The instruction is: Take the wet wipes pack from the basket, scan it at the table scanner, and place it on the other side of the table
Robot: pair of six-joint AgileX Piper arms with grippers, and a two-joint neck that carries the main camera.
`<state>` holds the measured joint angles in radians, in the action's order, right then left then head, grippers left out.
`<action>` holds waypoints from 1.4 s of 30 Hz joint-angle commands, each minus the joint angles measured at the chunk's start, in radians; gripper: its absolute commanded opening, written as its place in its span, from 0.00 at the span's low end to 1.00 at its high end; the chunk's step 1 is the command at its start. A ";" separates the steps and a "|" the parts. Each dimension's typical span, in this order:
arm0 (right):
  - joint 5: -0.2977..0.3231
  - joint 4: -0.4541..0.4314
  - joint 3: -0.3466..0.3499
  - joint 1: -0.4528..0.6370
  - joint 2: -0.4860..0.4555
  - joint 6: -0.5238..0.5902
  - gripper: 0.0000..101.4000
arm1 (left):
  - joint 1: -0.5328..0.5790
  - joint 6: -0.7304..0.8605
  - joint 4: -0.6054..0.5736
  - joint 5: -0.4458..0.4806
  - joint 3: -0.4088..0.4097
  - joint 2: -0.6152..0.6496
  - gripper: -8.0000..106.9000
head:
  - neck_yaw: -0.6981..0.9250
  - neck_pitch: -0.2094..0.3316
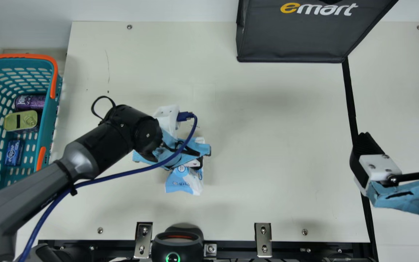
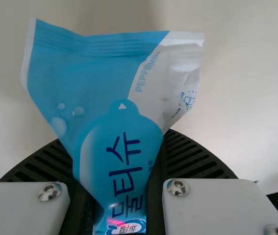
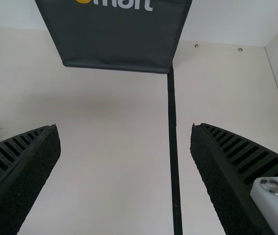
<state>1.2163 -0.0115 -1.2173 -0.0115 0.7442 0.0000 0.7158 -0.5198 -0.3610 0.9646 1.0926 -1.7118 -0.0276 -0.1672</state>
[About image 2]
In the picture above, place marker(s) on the blue and white wipes pack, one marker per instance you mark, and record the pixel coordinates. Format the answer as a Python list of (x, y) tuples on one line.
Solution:
[(84, 80)]

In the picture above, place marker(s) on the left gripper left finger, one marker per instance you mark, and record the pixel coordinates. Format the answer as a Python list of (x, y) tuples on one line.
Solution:
[(26, 203)]

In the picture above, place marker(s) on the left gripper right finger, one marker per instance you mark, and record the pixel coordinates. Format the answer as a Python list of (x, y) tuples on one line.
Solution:
[(209, 205)]

